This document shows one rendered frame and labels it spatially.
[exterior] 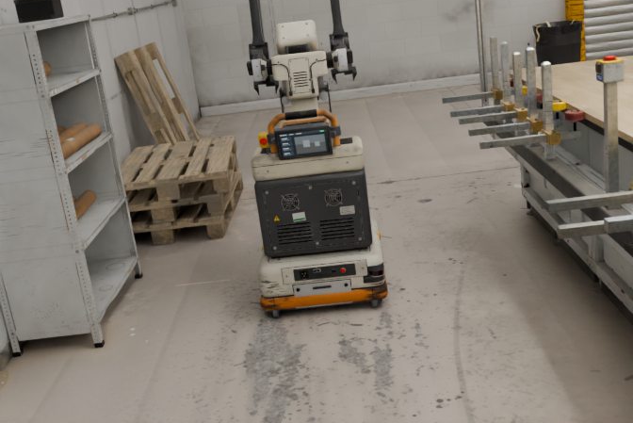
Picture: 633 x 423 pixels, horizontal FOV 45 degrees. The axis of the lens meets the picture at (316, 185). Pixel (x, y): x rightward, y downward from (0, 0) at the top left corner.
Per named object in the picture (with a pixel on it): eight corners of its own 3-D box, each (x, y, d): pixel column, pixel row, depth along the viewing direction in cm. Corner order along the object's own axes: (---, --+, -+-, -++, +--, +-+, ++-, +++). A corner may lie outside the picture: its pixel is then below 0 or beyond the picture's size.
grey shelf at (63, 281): (12, 357, 371) (-70, 37, 329) (70, 284, 458) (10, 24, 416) (103, 347, 370) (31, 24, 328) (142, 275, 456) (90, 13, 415)
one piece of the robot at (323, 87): (332, 115, 401) (328, 74, 395) (281, 121, 402) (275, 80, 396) (332, 109, 416) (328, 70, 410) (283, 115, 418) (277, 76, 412)
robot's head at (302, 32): (316, 40, 382) (314, 16, 389) (275, 45, 383) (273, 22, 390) (319, 56, 395) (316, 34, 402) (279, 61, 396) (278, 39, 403)
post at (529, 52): (531, 149, 361) (527, 48, 348) (529, 148, 365) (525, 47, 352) (539, 148, 361) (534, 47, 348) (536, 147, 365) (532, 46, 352)
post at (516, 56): (518, 147, 387) (513, 53, 374) (516, 146, 390) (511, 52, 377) (525, 146, 387) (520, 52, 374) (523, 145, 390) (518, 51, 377)
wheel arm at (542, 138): (480, 151, 332) (480, 141, 331) (479, 150, 335) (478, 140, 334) (581, 139, 330) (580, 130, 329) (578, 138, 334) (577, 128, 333)
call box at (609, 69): (603, 85, 252) (603, 61, 250) (595, 82, 259) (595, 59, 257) (624, 83, 252) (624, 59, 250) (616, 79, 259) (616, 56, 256)
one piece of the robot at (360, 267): (367, 276, 366) (366, 260, 364) (283, 284, 369) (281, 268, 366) (367, 274, 369) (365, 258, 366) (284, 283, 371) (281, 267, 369)
